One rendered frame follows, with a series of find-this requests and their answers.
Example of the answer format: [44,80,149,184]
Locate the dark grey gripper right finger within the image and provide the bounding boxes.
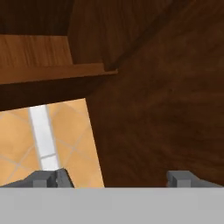
[165,170,224,189]

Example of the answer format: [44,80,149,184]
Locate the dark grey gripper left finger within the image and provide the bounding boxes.
[0,168,75,189]

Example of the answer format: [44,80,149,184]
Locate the dark brown wooden cabinet door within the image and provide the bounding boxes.
[85,0,224,188]

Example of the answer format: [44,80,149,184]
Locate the brown wooden cabinet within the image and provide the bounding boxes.
[0,0,165,112]

